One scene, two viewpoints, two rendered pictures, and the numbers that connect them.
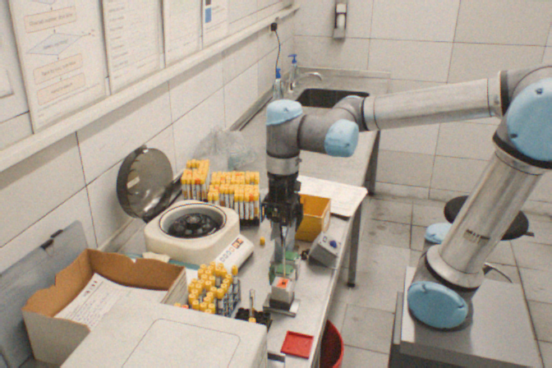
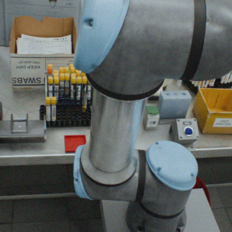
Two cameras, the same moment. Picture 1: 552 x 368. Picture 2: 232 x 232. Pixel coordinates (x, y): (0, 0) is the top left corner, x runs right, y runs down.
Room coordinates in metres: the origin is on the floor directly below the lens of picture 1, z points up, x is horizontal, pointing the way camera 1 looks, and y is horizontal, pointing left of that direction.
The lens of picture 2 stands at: (0.54, -0.82, 1.70)
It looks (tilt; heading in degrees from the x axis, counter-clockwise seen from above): 40 degrees down; 58
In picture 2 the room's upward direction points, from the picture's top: 9 degrees clockwise
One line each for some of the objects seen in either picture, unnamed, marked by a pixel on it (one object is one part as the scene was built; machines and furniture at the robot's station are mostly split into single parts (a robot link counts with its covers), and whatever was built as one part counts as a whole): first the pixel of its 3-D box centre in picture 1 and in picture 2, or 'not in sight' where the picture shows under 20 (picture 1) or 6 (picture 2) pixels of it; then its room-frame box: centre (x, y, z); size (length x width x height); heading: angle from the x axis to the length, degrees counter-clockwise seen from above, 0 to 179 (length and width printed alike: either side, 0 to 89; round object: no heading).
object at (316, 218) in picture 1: (306, 217); (217, 111); (1.37, -0.13, 0.92); 0.13 x 0.13 x 0.10; 70
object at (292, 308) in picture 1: (282, 301); not in sight; (1.01, -0.04, 0.89); 0.09 x 0.05 x 0.04; 72
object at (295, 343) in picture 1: (297, 344); (75, 143); (0.87, -0.07, 0.88); 0.07 x 0.07 x 0.01; 73
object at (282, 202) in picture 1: (281, 195); not in sight; (0.98, -0.04, 1.22); 0.09 x 0.08 x 0.12; 162
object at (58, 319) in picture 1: (112, 310); (44, 50); (0.91, 0.36, 0.95); 0.29 x 0.25 x 0.15; 73
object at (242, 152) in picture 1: (234, 145); not in sight; (1.95, 0.13, 0.94); 0.20 x 0.17 x 0.14; 135
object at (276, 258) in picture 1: (284, 241); (172, 105); (1.23, -0.06, 0.92); 0.10 x 0.07 x 0.10; 165
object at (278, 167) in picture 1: (283, 162); not in sight; (0.98, -0.04, 1.30); 0.08 x 0.08 x 0.05
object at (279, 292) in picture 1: (282, 292); not in sight; (1.01, -0.04, 0.92); 0.05 x 0.04 x 0.06; 72
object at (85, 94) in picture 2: (251, 307); (84, 105); (0.94, 0.03, 0.93); 0.01 x 0.01 x 0.10; 74
